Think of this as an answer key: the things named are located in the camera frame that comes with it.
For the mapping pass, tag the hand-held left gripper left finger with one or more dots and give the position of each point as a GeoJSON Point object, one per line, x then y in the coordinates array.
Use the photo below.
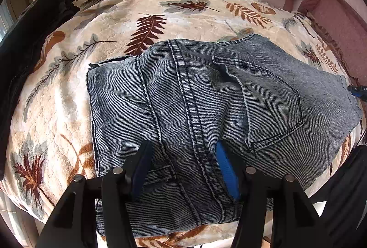
{"type": "Point", "coordinates": [141, 169]}

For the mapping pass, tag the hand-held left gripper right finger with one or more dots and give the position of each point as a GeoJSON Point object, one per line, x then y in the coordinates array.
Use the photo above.
{"type": "Point", "coordinates": [228, 172]}

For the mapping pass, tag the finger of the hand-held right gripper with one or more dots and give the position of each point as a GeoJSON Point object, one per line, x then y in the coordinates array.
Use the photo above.
{"type": "Point", "coordinates": [357, 92]}

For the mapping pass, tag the grey-blue denim pants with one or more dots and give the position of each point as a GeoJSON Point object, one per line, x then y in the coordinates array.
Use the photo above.
{"type": "Point", "coordinates": [186, 87]}

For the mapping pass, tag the person's dark clothing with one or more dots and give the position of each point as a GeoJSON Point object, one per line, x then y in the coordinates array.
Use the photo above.
{"type": "Point", "coordinates": [344, 202]}

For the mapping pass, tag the cream leaf-print blanket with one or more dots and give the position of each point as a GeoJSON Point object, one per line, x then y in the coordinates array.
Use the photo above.
{"type": "Point", "coordinates": [114, 21]}

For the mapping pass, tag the black garment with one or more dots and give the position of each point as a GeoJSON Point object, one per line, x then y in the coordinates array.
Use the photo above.
{"type": "Point", "coordinates": [34, 21]}

